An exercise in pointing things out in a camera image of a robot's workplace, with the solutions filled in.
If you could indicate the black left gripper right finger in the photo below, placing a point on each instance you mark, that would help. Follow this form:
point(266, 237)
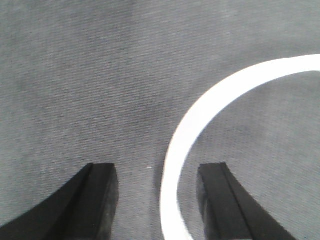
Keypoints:
point(229, 212)

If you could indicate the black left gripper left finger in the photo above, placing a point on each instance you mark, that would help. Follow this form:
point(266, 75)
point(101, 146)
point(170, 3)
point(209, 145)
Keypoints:
point(82, 209)

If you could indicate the white PVC pipe clamp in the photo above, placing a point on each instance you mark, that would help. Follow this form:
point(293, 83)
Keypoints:
point(196, 119)

